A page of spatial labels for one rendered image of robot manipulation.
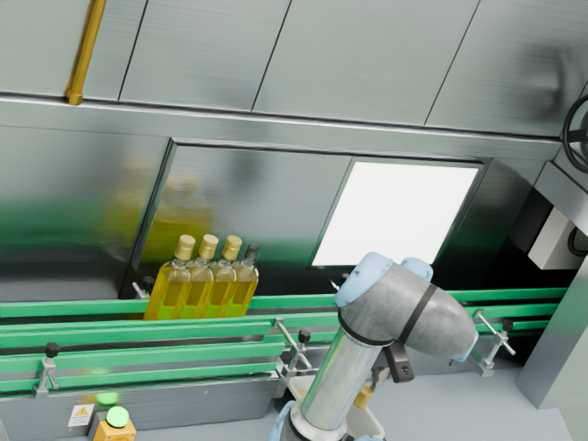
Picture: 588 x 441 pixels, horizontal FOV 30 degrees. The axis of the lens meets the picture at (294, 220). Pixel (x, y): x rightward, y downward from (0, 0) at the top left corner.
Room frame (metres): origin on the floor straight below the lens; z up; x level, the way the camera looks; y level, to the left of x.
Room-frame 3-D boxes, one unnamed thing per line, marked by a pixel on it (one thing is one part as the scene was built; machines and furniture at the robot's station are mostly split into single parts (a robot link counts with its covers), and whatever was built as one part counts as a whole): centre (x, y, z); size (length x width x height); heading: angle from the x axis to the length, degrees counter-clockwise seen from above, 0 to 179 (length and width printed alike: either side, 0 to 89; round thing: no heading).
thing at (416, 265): (2.09, -0.28, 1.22); 0.09 x 0.08 x 0.11; 167
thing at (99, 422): (1.78, 0.19, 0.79); 0.07 x 0.07 x 0.07; 39
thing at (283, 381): (2.12, -0.09, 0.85); 0.09 x 0.04 x 0.07; 39
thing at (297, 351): (2.10, -0.10, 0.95); 0.17 x 0.03 x 0.12; 39
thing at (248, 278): (2.13, 0.06, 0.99); 0.06 x 0.06 x 0.21; 39
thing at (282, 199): (2.39, -0.05, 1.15); 0.90 x 0.03 x 0.34; 129
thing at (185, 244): (2.02, 0.20, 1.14); 0.04 x 0.04 x 0.04
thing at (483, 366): (2.51, -0.60, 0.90); 0.17 x 0.05 x 0.23; 39
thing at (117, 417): (1.78, 0.19, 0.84); 0.04 x 0.04 x 0.03
